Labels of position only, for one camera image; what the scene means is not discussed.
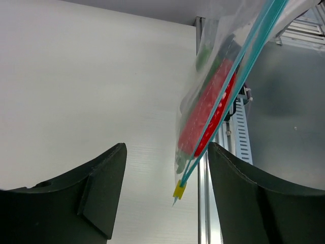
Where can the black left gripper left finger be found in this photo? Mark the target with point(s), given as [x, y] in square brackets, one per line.
[79, 206]

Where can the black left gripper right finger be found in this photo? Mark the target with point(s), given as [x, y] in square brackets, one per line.
[256, 207]

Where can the red fake chili pepper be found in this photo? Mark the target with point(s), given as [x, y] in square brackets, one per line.
[194, 137]

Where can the clear zip top bag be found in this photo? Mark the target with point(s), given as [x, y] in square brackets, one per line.
[233, 35]

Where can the white slotted cable duct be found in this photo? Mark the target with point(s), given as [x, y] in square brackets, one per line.
[240, 143]

